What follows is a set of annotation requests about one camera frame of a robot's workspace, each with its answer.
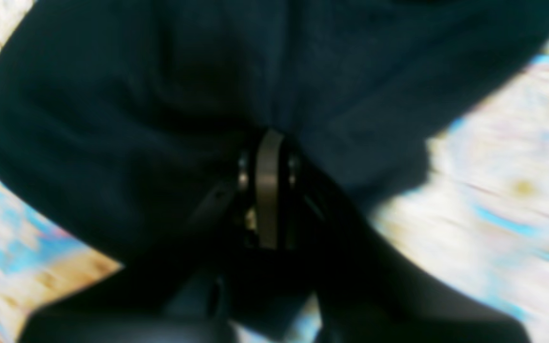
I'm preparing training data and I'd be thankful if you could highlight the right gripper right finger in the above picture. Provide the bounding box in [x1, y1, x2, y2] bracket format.
[282, 143, 530, 343]

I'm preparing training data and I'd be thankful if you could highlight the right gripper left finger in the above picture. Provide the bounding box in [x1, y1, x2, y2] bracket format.
[20, 130, 284, 343]

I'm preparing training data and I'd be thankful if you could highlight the black T-shirt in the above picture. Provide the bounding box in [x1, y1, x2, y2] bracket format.
[0, 0, 549, 339]

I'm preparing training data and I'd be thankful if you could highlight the patterned tablecloth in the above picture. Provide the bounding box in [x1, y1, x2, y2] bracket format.
[0, 0, 549, 343]

